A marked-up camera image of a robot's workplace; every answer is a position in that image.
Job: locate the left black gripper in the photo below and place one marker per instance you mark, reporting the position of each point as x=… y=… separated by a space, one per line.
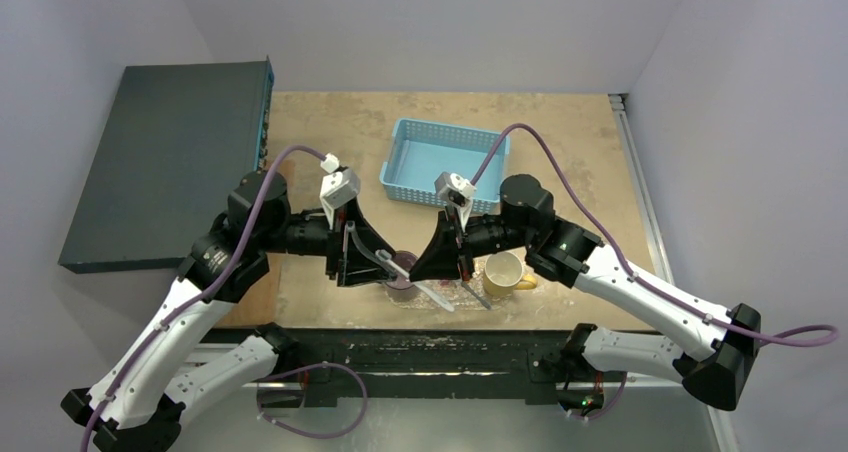
x=355 y=258

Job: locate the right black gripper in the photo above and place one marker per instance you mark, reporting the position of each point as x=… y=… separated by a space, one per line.
x=461 y=241

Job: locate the grey toothbrush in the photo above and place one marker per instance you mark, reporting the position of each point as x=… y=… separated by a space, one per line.
x=480 y=298

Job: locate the clear textured oval tray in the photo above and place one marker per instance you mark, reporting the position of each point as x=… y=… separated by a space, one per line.
x=461 y=300

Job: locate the purple translucent mug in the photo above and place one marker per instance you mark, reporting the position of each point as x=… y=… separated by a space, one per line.
x=401 y=289

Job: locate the yellow mug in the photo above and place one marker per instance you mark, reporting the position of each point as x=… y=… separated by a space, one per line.
x=503 y=274

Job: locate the light blue perforated basket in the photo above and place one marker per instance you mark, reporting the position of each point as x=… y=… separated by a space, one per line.
x=422 y=150

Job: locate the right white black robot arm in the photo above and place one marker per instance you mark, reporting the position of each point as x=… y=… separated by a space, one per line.
x=707 y=348

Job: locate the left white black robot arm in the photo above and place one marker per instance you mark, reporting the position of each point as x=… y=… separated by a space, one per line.
x=145 y=400

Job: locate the dark grey flat box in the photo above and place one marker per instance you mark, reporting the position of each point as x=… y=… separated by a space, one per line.
x=177 y=140

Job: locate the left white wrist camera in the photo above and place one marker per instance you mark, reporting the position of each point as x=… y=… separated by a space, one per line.
x=339 y=185

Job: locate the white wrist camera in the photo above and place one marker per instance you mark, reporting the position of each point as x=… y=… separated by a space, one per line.
x=339 y=185
x=458 y=193

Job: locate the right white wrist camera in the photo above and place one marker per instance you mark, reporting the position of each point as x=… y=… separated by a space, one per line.
x=458 y=193

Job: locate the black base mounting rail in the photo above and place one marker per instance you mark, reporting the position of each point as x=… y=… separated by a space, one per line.
x=531 y=366

